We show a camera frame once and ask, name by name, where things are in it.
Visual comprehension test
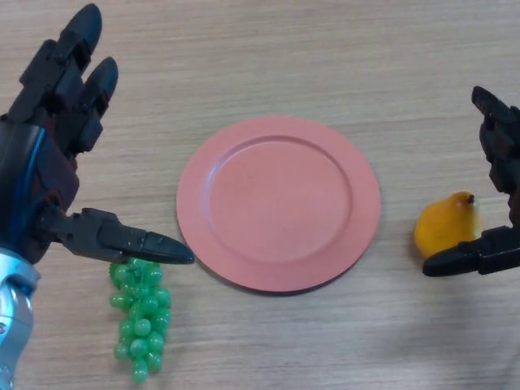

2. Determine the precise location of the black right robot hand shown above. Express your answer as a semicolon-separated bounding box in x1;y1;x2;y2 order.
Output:
422;85;520;278

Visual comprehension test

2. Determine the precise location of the green grape bunch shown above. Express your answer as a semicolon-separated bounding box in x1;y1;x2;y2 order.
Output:
107;258;171;385

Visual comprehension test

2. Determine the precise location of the pink round plate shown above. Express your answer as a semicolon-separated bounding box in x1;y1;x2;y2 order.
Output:
175;115;382;295

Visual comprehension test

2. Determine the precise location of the yellow pear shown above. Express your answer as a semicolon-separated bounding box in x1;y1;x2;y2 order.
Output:
413;191;485;259

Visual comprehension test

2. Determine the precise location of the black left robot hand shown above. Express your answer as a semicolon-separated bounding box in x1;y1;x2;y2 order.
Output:
0;2;195;266

